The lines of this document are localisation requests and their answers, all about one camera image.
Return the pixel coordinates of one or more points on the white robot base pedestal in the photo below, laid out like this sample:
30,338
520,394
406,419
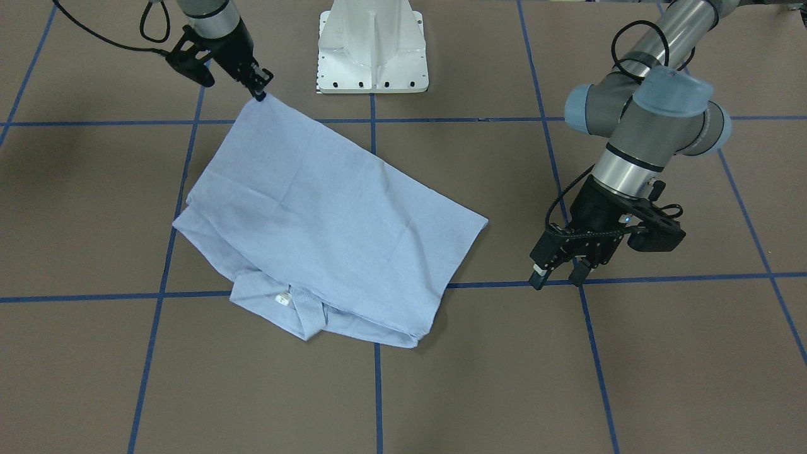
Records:
372,47

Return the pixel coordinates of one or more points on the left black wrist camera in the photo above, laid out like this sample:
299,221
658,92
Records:
658,228

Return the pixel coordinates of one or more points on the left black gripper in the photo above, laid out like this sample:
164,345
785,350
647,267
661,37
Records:
592,207

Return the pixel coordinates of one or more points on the blue striped button shirt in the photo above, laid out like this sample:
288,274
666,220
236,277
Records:
316,234

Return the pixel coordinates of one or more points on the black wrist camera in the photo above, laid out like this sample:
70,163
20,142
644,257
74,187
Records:
658,228
189,57

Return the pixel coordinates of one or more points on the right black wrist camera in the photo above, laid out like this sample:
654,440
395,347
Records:
189,57

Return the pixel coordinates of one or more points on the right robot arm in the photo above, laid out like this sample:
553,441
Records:
218,31

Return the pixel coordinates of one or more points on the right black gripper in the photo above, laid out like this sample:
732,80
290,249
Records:
233,51

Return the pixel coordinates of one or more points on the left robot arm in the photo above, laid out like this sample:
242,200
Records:
650,111

